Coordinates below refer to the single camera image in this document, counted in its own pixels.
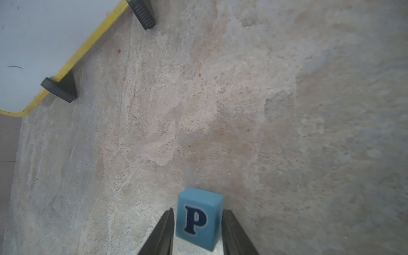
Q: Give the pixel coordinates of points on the whiteboard with PEAR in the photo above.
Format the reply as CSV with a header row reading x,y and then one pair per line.
x,y
45,39

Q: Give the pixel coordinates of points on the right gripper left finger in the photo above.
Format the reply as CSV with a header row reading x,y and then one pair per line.
x,y
160,241

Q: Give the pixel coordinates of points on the light blue P block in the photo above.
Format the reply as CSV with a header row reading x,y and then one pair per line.
x,y
199,217

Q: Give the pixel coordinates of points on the black whiteboard foot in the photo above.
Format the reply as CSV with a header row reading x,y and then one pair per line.
x,y
65,89
143,10

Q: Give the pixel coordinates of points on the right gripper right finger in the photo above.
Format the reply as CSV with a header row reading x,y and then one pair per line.
x,y
235,240

